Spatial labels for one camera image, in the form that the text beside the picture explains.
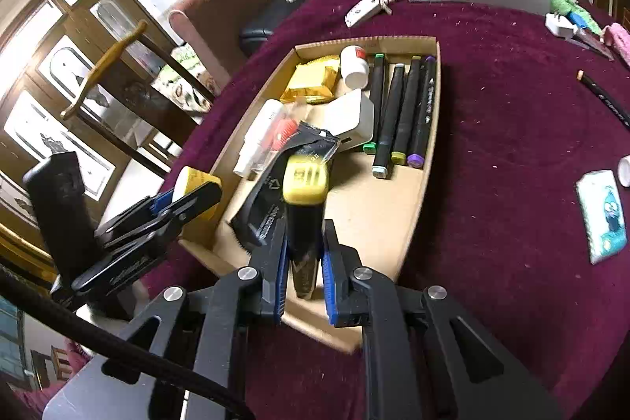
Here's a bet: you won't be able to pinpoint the black braided cable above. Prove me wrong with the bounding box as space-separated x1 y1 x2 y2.
0 270 257 420

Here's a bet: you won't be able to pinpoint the black yellow-capped marker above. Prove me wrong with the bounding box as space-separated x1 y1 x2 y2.
285 153 330 300

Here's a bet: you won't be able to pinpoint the black marker purple cap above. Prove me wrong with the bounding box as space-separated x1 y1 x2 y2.
406 55 438 170

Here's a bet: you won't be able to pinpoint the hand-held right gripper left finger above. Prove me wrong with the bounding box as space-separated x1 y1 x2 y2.
42 216 291 420

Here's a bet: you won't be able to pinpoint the black marker grey cap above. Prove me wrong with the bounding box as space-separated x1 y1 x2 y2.
371 62 407 179

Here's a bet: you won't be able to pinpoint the large white plug charger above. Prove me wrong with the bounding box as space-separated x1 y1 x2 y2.
322 89 376 151

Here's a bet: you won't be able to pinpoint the yellow curved wooden handle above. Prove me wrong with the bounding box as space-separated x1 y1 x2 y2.
60 19 149 122

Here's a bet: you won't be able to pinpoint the yellow foil packet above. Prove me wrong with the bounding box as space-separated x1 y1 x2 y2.
280 55 341 105

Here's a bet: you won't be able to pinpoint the brown upholstered chair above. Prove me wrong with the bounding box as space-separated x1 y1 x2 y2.
167 0 289 89

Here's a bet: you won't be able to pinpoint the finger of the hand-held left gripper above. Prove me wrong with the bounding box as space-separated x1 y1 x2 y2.
71 233 170 295
94 181 222 248

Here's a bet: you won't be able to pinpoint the small white charger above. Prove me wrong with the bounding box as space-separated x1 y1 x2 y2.
544 11 579 39

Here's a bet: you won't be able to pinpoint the white key fob with lanyard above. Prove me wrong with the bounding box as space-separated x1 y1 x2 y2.
345 0 409 28

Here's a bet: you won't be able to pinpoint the black marker olive cap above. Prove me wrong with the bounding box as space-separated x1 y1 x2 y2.
391 55 423 165

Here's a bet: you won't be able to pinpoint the shallow cardboard box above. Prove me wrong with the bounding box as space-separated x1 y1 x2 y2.
178 36 441 354

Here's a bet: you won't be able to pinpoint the white red-label medicine bottle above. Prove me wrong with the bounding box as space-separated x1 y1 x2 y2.
339 45 370 89

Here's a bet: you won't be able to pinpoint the black printed pouch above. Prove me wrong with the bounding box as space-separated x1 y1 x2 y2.
229 121 340 253

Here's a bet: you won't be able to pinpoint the black marker tan cap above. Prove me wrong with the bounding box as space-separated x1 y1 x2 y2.
577 70 630 128

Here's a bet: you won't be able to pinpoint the round yellow tin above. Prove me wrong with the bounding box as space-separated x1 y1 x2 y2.
172 165 222 224

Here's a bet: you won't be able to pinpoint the clear case orange contents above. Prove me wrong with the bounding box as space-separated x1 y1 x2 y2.
251 110 303 179

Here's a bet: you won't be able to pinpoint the white squeeze bottle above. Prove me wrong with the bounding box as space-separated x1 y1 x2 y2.
233 99 286 178

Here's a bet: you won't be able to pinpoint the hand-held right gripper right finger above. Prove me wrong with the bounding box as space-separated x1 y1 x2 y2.
321 218 564 420

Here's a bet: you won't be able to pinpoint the silver red tube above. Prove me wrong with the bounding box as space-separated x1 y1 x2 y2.
566 26 616 61

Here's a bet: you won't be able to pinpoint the black marker green cap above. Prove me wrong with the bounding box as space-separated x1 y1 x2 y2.
363 52 387 155

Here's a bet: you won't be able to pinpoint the teal cartoon card pack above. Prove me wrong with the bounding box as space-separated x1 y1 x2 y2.
575 169 630 266

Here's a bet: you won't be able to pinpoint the wooden glass cabinet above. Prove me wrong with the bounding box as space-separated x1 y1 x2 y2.
0 0 220 283

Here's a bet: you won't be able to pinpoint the pink cloth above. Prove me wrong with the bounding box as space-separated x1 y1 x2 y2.
601 21 630 67

